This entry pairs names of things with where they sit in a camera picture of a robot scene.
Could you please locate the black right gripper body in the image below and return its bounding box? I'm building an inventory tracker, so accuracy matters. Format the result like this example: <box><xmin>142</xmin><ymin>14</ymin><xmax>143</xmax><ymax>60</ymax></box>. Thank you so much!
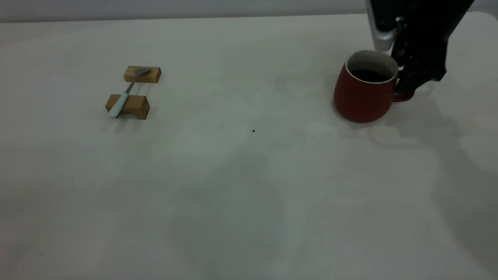
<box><xmin>396</xmin><ymin>0</ymin><xmax>475</xmax><ymax>45</ymax></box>

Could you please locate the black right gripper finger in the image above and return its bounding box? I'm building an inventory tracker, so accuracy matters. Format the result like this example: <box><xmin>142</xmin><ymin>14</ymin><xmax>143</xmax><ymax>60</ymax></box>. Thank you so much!
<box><xmin>401</xmin><ymin>38</ymin><xmax>448</xmax><ymax>98</ymax></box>
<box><xmin>393</xmin><ymin>39</ymin><xmax>409</xmax><ymax>92</ymax></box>

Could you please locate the red ceramic coffee mug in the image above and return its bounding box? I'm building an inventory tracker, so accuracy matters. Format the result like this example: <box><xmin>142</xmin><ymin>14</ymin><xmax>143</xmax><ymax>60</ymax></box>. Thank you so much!
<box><xmin>333</xmin><ymin>50</ymin><xmax>414</xmax><ymax>123</ymax></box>

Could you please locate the spoon with pale blue handle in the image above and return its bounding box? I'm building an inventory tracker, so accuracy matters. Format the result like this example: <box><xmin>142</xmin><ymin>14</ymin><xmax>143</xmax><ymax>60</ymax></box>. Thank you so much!
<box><xmin>108</xmin><ymin>67</ymin><xmax>151</xmax><ymax>119</ymax></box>

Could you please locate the flat rectangular wooden block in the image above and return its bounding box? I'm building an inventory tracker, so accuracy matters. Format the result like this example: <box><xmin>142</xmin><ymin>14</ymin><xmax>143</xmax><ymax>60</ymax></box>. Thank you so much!
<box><xmin>124</xmin><ymin>65</ymin><xmax>162</xmax><ymax>84</ymax></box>

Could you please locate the arched wooden block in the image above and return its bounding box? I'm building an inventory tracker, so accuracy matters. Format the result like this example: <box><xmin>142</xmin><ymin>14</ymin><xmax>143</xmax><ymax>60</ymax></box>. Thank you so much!
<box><xmin>105</xmin><ymin>94</ymin><xmax>150</xmax><ymax>120</ymax></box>

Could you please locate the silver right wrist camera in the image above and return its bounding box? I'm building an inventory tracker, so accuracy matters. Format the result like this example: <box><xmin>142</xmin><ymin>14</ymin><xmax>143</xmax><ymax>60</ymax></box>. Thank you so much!
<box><xmin>365</xmin><ymin>0</ymin><xmax>397</xmax><ymax>52</ymax></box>

